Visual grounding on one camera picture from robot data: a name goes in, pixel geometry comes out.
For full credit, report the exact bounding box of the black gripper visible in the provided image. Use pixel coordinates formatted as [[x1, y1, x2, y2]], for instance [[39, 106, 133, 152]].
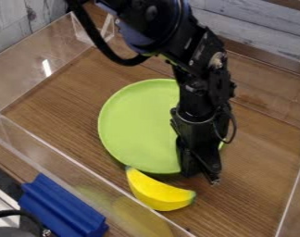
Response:
[[170, 81, 231, 185]]

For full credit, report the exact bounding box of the yellow toy banana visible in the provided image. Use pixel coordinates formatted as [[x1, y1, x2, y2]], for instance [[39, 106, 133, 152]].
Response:
[[125, 167, 195, 211]]

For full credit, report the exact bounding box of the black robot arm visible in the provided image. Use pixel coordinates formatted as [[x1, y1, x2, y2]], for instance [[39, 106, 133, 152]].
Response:
[[64, 0, 237, 184]]

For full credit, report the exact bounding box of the green round plate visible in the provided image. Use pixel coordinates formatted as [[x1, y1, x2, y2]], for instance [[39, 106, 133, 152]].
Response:
[[96, 78, 225, 175]]

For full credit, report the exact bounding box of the blue plastic clamp block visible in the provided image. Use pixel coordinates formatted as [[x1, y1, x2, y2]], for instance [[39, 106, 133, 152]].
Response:
[[19, 173, 108, 237]]

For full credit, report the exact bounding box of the clear acrylic front wall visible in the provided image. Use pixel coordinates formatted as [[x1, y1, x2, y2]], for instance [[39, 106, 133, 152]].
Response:
[[0, 115, 194, 237]]

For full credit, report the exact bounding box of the clear acrylic corner bracket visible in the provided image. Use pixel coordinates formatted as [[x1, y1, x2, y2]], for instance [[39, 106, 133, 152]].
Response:
[[71, 13, 115, 45]]

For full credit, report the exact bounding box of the black cable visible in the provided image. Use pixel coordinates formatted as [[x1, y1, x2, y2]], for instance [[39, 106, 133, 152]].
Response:
[[64, 0, 151, 67]]

